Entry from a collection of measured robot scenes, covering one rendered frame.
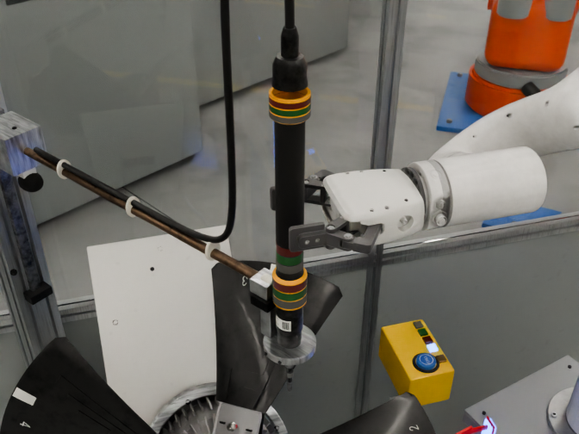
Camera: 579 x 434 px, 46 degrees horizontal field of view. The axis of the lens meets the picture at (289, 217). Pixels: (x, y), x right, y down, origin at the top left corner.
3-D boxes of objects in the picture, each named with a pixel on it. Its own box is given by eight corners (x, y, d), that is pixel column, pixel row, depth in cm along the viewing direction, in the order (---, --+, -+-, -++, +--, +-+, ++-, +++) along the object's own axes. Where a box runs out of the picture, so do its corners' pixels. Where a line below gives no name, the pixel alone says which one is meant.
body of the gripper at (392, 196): (433, 245, 81) (344, 261, 79) (400, 200, 89) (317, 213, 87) (441, 192, 77) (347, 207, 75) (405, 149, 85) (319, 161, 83)
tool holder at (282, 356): (240, 342, 92) (238, 286, 86) (275, 314, 96) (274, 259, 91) (293, 375, 87) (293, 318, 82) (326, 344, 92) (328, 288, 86)
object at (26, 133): (-18, 161, 122) (-31, 118, 117) (16, 146, 126) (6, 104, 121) (15, 181, 116) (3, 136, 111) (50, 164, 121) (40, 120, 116)
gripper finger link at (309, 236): (353, 256, 76) (295, 266, 75) (344, 239, 79) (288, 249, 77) (355, 232, 74) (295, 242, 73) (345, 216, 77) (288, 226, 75)
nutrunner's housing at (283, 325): (269, 361, 92) (261, 28, 66) (287, 344, 95) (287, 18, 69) (291, 375, 90) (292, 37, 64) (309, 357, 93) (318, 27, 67)
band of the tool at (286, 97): (260, 119, 72) (260, 93, 70) (287, 104, 74) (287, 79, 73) (292, 131, 70) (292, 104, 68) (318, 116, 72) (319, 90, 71)
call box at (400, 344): (376, 359, 156) (380, 325, 150) (417, 350, 158) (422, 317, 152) (405, 414, 143) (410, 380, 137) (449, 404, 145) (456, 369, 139)
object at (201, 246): (24, 156, 116) (22, 149, 115) (32, 153, 117) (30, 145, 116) (264, 289, 88) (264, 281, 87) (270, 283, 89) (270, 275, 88)
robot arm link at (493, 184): (415, 156, 88) (450, 163, 79) (508, 142, 90) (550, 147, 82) (420, 220, 89) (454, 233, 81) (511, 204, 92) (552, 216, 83)
